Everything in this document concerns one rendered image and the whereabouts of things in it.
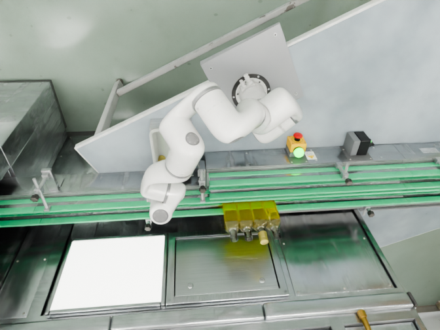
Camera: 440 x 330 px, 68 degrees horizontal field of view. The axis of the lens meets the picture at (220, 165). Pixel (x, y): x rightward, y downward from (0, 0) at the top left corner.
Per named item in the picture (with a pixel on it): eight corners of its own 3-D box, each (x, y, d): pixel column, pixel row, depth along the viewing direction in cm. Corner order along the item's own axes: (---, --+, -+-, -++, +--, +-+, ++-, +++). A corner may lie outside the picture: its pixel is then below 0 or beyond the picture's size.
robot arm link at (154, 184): (196, 155, 95) (179, 187, 111) (152, 143, 91) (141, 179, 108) (192, 180, 90) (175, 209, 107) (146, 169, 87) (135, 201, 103)
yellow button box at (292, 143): (285, 147, 151) (289, 157, 145) (287, 134, 146) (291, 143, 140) (299, 146, 151) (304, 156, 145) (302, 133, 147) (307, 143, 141)
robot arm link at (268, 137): (239, 111, 115) (249, 135, 103) (270, 88, 111) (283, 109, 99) (255, 128, 120) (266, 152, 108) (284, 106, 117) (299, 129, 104)
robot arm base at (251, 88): (226, 81, 124) (233, 99, 112) (255, 65, 122) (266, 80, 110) (243, 112, 133) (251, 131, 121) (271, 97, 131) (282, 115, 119)
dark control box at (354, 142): (342, 145, 153) (349, 156, 146) (346, 131, 148) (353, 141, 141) (359, 144, 153) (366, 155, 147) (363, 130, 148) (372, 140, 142)
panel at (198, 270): (71, 242, 144) (46, 318, 118) (69, 238, 142) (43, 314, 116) (270, 230, 151) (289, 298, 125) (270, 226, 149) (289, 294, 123)
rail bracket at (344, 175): (332, 165, 144) (344, 186, 133) (336, 152, 139) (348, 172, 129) (341, 165, 144) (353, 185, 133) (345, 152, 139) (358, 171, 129)
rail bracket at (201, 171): (198, 190, 144) (200, 210, 134) (197, 160, 134) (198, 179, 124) (205, 189, 144) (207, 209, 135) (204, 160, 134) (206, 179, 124)
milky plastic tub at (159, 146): (156, 161, 148) (154, 173, 142) (150, 118, 135) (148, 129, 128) (194, 159, 150) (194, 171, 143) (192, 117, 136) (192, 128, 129)
